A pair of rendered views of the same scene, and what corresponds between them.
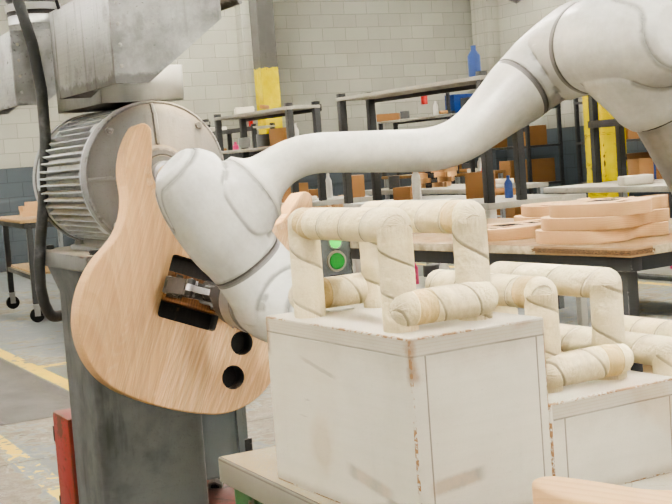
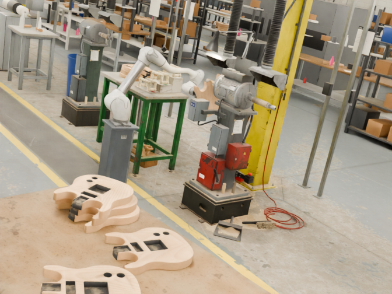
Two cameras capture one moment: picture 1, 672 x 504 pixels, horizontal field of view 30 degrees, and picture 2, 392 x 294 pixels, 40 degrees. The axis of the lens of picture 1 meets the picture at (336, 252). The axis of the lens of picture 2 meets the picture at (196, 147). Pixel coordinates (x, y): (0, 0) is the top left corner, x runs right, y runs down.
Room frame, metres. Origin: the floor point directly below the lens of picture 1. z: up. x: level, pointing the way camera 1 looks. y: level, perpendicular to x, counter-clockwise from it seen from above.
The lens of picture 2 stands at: (7.10, -1.17, 2.29)
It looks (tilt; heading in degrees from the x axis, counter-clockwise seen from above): 18 degrees down; 165
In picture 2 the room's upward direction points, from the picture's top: 11 degrees clockwise
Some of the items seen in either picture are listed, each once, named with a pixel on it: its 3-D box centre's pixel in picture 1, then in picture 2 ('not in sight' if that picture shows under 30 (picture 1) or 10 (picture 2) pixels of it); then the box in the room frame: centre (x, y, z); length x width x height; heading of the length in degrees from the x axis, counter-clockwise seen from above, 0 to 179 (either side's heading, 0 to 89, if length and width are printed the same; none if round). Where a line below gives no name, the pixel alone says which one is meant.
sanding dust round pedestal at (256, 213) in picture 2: not in sight; (224, 198); (2.07, 0.59, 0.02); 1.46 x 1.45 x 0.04; 27
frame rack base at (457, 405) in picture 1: (401, 403); (170, 82); (1.21, -0.05, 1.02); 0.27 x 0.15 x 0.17; 31
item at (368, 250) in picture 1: (375, 261); not in sight; (1.30, -0.04, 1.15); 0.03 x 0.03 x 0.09
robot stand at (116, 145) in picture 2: not in sight; (115, 156); (1.99, -0.63, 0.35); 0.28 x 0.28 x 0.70; 20
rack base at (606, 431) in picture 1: (527, 417); (158, 86); (1.28, -0.19, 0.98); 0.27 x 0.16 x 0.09; 31
